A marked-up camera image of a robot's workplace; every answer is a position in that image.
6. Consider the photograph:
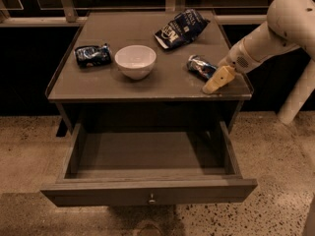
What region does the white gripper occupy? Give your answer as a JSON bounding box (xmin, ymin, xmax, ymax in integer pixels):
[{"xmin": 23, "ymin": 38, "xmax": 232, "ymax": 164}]
[{"xmin": 202, "ymin": 39, "xmax": 260, "ymax": 94}]

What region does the crushed redbull can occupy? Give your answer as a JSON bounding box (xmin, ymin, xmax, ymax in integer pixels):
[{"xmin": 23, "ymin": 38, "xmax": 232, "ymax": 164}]
[{"xmin": 186, "ymin": 55, "xmax": 217, "ymax": 81}]

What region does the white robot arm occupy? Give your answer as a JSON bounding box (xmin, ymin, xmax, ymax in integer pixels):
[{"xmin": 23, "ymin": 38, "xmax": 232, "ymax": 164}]
[{"xmin": 203, "ymin": 0, "xmax": 315, "ymax": 236}]

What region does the open grey top drawer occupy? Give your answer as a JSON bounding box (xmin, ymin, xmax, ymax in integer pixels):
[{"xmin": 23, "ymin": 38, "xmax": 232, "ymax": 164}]
[{"xmin": 41, "ymin": 122, "xmax": 257, "ymax": 207}]

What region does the small metal drawer knob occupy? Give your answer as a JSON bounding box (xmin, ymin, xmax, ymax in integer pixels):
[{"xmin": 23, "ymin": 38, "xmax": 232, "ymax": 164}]
[{"xmin": 148, "ymin": 194, "xmax": 157, "ymax": 205}]

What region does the large blue chip bag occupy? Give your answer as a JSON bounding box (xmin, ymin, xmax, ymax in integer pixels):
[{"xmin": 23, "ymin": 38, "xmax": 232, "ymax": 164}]
[{"xmin": 155, "ymin": 9, "xmax": 210, "ymax": 50}]

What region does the white ceramic bowl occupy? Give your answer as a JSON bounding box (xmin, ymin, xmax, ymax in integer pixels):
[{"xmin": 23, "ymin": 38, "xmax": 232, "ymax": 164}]
[{"xmin": 115, "ymin": 45, "xmax": 157, "ymax": 80}]

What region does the small blue snack packet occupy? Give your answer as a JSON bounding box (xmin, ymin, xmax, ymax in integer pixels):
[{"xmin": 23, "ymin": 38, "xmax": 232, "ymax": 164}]
[{"xmin": 74, "ymin": 43, "xmax": 112, "ymax": 68}]

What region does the metal railing frame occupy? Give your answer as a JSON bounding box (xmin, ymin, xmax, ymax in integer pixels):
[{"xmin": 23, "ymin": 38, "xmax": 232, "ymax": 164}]
[{"xmin": 0, "ymin": 0, "xmax": 306, "ymax": 29}]

